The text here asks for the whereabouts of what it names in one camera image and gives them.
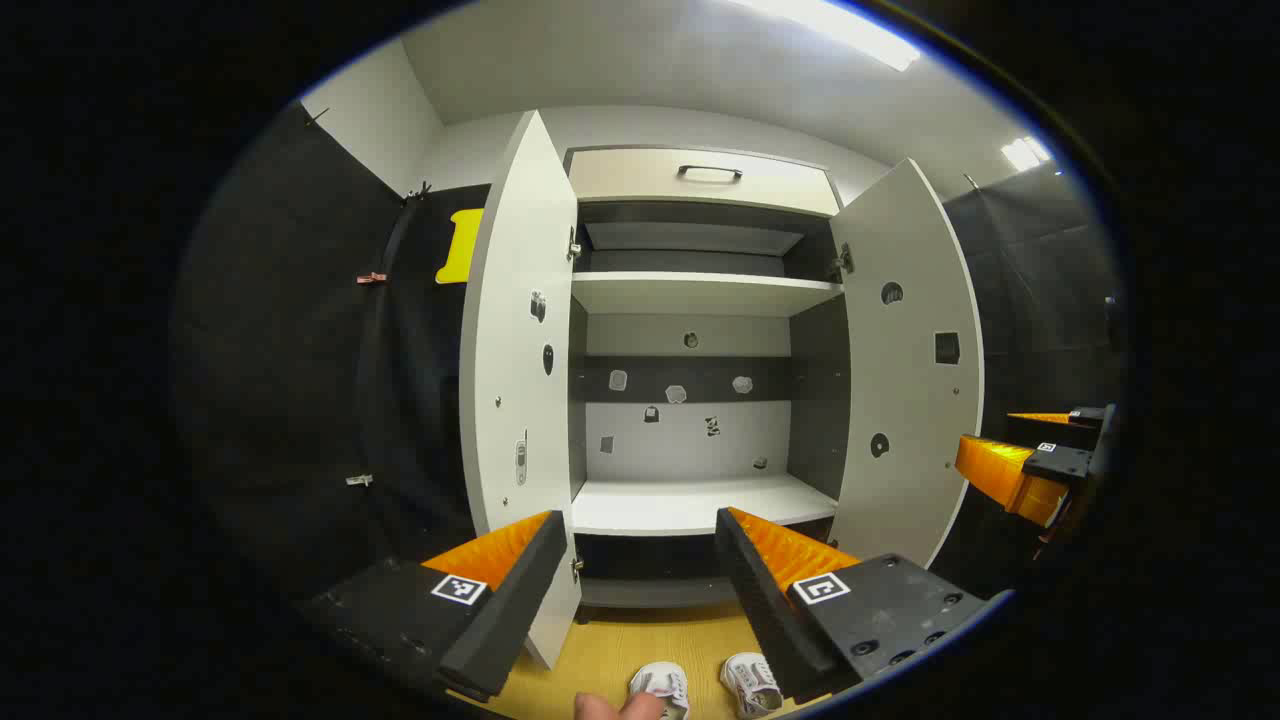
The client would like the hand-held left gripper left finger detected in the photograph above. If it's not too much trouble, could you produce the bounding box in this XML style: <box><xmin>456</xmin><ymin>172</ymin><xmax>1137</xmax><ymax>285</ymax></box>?
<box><xmin>300</xmin><ymin>510</ymin><xmax>569</xmax><ymax>703</ymax></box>

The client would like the white cabinet shelf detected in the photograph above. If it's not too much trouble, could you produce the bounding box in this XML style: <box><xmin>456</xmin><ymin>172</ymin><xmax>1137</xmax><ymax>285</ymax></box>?
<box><xmin>572</xmin><ymin>272</ymin><xmax>844</xmax><ymax>318</ymax></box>

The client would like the white grey shoe cabinet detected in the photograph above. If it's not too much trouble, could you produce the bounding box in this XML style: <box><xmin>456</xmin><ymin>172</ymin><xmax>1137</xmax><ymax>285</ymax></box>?
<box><xmin>565</xmin><ymin>145</ymin><xmax>851</xmax><ymax>611</ymax></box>

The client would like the white canvas shoe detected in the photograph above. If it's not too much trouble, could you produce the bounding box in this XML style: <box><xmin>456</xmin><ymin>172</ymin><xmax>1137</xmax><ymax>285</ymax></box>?
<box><xmin>720</xmin><ymin>652</ymin><xmax>784</xmax><ymax>719</ymax></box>
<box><xmin>628</xmin><ymin>662</ymin><xmax>691</xmax><ymax>720</ymax></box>

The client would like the black backdrop cloth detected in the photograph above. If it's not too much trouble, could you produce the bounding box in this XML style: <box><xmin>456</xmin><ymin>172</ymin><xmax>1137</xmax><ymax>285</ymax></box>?
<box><xmin>172</xmin><ymin>100</ymin><xmax>493</xmax><ymax>601</ymax></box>
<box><xmin>940</xmin><ymin>165</ymin><xmax>1129</xmax><ymax>591</ymax></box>

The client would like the white shoe cabinet door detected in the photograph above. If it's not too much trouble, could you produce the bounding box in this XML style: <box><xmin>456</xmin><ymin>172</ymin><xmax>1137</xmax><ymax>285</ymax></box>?
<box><xmin>828</xmin><ymin>158</ymin><xmax>986</xmax><ymax>571</ymax></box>
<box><xmin>460</xmin><ymin>110</ymin><xmax>583</xmax><ymax>671</ymax></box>

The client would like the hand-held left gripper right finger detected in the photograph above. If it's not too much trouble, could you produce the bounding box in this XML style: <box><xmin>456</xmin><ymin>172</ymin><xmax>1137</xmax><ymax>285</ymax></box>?
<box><xmin>714</xmin><ymin>507</ymin><xmax>1013</xmax><ymax>703</ymax></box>

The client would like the white cabinet drawer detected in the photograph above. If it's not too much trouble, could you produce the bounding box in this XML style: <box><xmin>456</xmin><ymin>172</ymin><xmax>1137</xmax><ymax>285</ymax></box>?
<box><xmin>568</xmin><ymin>148</ymin><xmax>841</xmax><ymax>216</ymax></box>

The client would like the short ceiling light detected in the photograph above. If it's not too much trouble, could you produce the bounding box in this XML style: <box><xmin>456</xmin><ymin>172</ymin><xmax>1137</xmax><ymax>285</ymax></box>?
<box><xmin>1002</xmin><ymin>136</ymin><xmax>1053</xmax><ymax>173</ymax></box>

